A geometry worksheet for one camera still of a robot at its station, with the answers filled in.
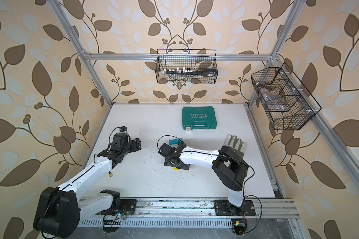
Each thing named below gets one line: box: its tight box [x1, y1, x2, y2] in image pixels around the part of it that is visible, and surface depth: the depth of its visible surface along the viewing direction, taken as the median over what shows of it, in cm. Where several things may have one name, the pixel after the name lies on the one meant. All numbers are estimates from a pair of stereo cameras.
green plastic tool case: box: [181, 106, 218, 130], surface depth 110 cm
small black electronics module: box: [231, 219, 248, 236], surface depth 72 cm
